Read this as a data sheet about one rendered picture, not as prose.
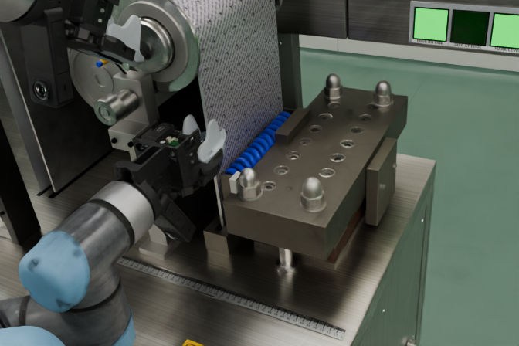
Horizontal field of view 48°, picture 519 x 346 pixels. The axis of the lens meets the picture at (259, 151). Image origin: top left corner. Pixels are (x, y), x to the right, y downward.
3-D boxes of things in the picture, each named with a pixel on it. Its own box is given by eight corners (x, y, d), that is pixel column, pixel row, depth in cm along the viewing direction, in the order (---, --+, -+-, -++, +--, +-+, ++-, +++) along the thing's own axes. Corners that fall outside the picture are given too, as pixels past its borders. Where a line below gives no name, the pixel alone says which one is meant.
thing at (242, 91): (214, 183, 90) (197, 73, 80) (280, 113, 107) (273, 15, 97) (217, 184, 89) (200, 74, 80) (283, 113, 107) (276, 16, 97)
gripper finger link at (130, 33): (167, 29, 78) (120, 3, 70) (157, 72, 77) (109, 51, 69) (149, 28, 79) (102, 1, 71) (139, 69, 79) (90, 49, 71)
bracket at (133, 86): (138, 255, 96) (93, 87, 79) (161, 231, 100) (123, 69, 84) (162, 263, 93) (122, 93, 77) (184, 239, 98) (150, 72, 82)
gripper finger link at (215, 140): (236, 106, 84) (201, 137, 77) (240, 140, 87) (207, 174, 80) (218, 102, 85) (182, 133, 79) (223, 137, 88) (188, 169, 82)
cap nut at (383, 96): (369, 106, 104) (370, 83, 102) (376, 96, 107) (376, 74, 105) (389, 109, 103) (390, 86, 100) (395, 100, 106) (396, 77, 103)
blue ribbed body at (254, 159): (222, 188, 91) (218, 169, 89) (281, 123, 106) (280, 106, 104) (241, 192, 89) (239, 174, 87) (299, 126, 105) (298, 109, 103)
